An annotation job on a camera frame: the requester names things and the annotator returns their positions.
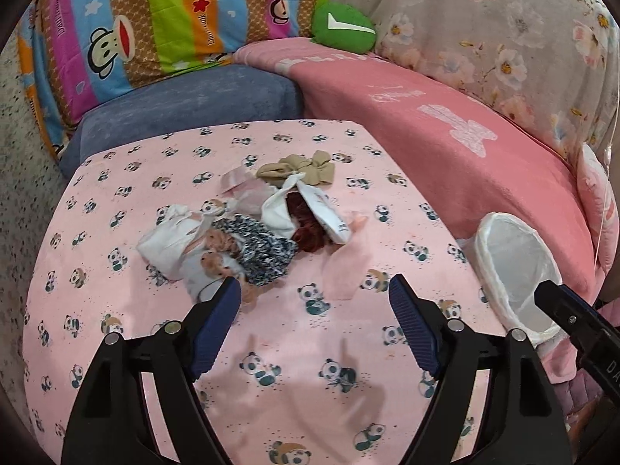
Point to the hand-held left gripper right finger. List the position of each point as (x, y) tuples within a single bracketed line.
[(411, 322)]

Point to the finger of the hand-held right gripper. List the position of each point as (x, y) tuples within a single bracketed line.
[(576, 324)]

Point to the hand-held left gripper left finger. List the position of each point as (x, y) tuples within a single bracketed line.
[(219, 319)]

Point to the peach fuzzy scrunchie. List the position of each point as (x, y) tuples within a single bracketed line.
[(218, 244)]

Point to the black and white patterned cloth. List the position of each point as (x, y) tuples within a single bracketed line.
[(256, 252)]

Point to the bin with white liner bag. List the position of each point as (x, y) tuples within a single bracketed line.
[(513, 261)]

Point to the dark red fuzzy cloth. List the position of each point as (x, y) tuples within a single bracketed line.
[(307, 232)]

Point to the pink translucent wrapper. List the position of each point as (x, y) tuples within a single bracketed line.
[(235, 181)]

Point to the white cloth with pink print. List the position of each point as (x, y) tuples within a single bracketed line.
[(322, 208)]

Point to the beige knotted cloth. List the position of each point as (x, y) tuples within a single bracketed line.
[(290, 169)]

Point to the pink panda-print cloth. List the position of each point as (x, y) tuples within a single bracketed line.
[(145, 310)]

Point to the pink pillow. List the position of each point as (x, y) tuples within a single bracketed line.
[(593, 189)]

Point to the pink blanket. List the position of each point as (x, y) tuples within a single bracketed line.
[(411, 131)]

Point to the blue sofa cushion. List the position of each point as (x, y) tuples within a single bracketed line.
[(193, 101)]

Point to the green plush cushion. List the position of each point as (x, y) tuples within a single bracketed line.
[(339, 26)]

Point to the striped monkey-print quilt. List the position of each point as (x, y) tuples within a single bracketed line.
[(145, 24)]

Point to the grey floral blanket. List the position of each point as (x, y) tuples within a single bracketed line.
[(484, 24)]

